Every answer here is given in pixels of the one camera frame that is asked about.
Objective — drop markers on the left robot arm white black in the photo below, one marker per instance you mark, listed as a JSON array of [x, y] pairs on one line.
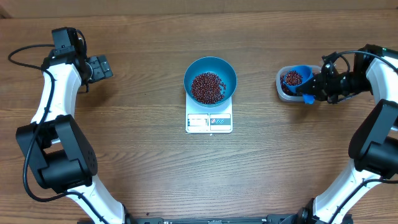
[[59, 160]]

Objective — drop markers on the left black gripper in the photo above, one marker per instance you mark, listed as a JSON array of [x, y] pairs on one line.
[[101, 71]]

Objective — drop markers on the red beans in scoop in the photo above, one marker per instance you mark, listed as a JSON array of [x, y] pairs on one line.
[[293, 78]]

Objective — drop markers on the red beans in bowl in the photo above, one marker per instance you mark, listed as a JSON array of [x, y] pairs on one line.
[[208, 88]]

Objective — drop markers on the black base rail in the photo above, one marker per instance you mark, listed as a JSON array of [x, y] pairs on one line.
[[270, 219]]

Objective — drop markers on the blue plastic measuring scoop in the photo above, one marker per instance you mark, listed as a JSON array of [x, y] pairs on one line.
[[306, 73]]

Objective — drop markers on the clear plastic bean container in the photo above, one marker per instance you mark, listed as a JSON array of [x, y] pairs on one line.
[[282, 94]]

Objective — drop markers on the white digital kitchen scale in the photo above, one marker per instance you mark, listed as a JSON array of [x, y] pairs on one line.
[[201, 119]]

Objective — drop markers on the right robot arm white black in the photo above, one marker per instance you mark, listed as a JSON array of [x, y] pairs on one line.
[[372, 152]]

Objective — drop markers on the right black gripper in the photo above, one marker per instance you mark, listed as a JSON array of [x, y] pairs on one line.
[[321, 83]]

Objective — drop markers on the blue metal bowl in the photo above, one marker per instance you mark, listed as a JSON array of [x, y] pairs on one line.
[[215, 65]]

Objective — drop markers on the red adzuki beans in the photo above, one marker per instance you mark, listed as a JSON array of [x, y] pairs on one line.
[[284, 87]]

